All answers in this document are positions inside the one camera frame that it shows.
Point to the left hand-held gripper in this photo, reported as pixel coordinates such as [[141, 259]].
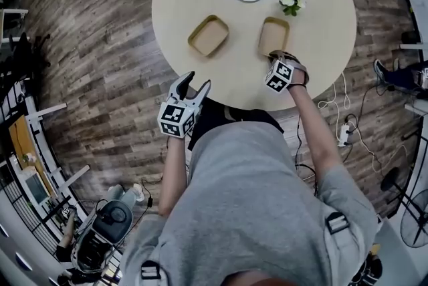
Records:
[[174, 117]]

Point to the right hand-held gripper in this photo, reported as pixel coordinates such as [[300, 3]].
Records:
[[279, 75]]

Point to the brown paper tray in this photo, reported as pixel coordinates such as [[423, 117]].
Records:
[[210, 35], [198, 48], [273, 35]]

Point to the person's right forearm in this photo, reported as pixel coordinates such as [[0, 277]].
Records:
[[311, 124]]

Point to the person's left forearm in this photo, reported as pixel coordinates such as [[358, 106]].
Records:
[[174, 171]]

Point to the person's black trousers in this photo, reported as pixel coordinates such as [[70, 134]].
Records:
[[220, 117]]

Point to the white power strip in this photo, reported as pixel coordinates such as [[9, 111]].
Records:
[[343, 136]]

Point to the person's grey t-shirt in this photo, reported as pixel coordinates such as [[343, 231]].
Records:
[[240, 194]]

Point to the black standing fan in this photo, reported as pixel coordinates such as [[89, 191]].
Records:
[[389, 179]]

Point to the black office chair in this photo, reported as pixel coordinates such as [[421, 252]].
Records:
[[21, 50]]

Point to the white-legged wooden desk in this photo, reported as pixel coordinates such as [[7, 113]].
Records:
[[20, 134]]

